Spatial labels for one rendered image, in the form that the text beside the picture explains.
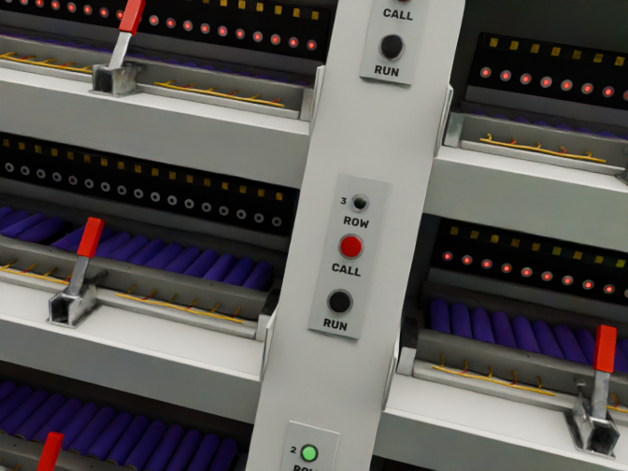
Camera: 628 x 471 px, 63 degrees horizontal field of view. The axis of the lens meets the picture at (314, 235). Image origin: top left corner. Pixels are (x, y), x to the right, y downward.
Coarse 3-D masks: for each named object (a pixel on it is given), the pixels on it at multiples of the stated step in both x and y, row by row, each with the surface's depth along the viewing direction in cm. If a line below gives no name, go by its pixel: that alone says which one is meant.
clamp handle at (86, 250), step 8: (88, 224) 45; (96, 224) 45; (88, 232) 45; (96, 232) 45; (88, 240) 45; (96, 240) 45; (80, 248) 45; (88, 248) 44; (80, 256) 45; (88, 256) 44; (80, 264) 44; (88, 264) 45; (80, 272) 44; (72, 280) 44; (80, 280) 44; (72, 288) 44; (80, 288) 44; (72, 296) 44
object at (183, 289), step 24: (0, 240) 50; (24, 264) 50; (48, 264) 50; (72, 264) 49; (96, 264) 49; (120, 264) 49; (120, 288) 49; (144, 288) 49; (168, 288) 48; (192, 288) 48; (216, 288) 48; (240, 288) 48; (192, 312) 46; (240, 312) 48
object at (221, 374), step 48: (48, 192) 60; (240, 240) 58; (288, 240) 57; (0, 288) 47; (96, 288) 49; (0, 336) 44; (48, 336) 43; (96, 336) 43; (144, 336) 43; (192, 336) 44; (144, 384) 43; (192, 384) 42; (240, 384) 41
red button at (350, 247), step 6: (342, 240) 39; (348, 240) 39; (354, 240) 39; (342, 246) 39; (348, 246) 39; (354, 246) 39; (360, 246) 39; (342, 252) 39; (348, 252) 39; (354, 252) 39
